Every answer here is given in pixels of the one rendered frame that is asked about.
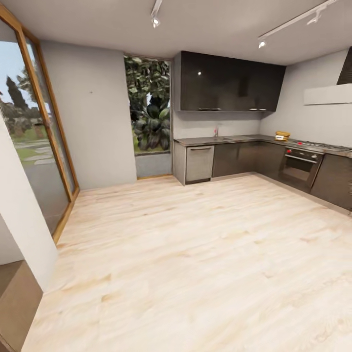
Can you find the popcorn bag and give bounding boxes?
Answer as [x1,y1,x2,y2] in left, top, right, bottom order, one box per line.
[275,131,290,142]

